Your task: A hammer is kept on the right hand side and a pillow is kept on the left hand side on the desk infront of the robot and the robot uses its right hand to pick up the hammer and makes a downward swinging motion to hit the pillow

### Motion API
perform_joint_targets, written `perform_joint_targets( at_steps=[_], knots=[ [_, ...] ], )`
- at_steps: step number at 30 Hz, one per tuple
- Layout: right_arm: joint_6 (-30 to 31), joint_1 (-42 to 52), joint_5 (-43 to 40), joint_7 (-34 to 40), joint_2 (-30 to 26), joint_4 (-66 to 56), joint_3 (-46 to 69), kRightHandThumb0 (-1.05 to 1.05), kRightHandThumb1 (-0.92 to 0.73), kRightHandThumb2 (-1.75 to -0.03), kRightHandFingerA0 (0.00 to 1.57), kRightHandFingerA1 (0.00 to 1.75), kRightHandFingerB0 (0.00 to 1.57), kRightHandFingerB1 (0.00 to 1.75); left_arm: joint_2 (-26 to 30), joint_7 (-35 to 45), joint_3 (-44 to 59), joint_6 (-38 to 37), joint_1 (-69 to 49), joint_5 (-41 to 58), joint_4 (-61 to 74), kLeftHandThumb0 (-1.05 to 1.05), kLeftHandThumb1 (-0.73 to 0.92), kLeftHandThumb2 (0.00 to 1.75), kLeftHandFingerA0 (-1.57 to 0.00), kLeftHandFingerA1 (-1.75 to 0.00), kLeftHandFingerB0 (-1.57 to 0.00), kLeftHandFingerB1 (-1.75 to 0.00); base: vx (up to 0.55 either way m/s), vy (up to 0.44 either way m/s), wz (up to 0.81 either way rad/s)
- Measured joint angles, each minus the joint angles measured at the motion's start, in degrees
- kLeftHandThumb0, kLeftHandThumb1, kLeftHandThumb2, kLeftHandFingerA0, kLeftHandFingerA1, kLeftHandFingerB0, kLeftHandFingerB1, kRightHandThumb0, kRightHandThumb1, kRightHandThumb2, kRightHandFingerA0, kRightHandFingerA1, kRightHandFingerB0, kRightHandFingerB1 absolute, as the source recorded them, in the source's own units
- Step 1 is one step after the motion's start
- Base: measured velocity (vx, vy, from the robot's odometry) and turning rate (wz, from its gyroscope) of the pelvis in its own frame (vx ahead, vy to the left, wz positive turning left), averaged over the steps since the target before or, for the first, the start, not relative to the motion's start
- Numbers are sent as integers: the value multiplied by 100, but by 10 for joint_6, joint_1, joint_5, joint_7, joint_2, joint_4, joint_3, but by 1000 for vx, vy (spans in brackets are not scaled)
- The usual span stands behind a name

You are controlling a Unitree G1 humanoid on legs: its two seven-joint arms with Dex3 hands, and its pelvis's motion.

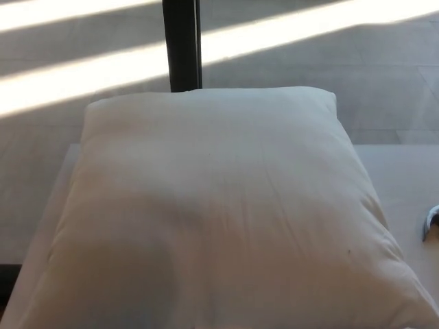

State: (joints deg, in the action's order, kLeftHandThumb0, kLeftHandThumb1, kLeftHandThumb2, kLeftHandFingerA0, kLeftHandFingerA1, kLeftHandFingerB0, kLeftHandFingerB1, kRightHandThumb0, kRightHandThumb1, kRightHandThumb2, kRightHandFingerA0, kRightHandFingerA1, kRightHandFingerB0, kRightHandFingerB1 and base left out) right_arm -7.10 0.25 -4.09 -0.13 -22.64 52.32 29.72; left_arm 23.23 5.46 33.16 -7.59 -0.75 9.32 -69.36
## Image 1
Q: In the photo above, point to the white square pillow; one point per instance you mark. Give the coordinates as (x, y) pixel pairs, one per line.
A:
(219, 212)

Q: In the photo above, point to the black metal post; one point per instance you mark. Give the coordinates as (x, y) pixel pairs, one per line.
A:
(179, 44)

